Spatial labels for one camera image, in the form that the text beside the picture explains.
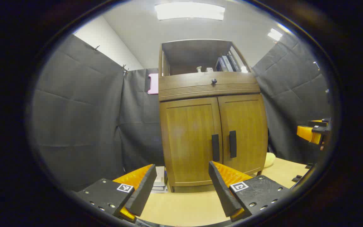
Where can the small black bracket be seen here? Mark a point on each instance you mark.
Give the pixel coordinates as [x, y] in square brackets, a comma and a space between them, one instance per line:
[296, 178]
[309, 166]

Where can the yellow round sponge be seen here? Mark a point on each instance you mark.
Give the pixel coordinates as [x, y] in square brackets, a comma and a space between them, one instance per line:
[269, 159]

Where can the stack of books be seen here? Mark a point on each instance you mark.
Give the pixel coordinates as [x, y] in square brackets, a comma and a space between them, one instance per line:
[160, 179]

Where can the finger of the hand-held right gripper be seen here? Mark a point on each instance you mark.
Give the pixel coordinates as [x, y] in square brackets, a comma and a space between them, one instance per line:
[307, 134]
[318, 122]

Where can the wooden drawer with black knob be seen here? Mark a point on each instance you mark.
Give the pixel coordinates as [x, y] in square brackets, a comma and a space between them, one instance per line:
[200, 90]

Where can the wooden double-door shoe cabinet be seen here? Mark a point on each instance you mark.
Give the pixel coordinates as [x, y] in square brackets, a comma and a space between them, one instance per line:
[187, 85]

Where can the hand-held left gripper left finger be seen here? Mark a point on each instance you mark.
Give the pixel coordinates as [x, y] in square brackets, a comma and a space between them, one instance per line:
[143, 192]

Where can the small ceiling light panel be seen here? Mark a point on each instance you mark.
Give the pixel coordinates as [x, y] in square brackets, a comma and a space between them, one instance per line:
[244, 69]
[275, 34]

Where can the dark blue book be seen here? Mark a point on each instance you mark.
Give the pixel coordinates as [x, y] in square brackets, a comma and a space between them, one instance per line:
[219, 64]

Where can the large ceiling light panel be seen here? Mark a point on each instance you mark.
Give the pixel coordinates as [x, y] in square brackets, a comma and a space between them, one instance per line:
[189, 11]

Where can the small pale bottle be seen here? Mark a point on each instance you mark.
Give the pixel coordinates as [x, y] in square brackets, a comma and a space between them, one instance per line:
[198, 69]

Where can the wooden shoe cabinet door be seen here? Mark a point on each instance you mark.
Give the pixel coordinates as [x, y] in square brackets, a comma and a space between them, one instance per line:
[244, 126]
[187, 138]

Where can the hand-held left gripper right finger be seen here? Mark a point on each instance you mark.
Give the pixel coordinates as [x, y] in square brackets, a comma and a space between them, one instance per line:
[221, 189]

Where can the black backdrop cloth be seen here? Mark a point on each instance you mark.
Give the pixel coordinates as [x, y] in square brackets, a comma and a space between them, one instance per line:
[80, 110]

